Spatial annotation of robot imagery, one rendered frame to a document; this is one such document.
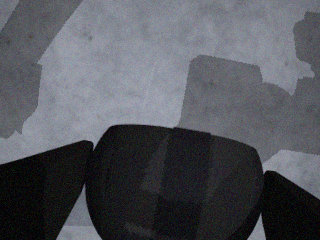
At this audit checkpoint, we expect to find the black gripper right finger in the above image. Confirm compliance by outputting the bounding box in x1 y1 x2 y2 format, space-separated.
261 171 320 240

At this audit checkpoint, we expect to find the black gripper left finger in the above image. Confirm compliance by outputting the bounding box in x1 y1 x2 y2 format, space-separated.
0 140 93 240

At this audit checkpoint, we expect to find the dark grey controller unit with label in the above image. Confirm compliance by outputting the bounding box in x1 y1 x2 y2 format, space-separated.
85 124 265 240

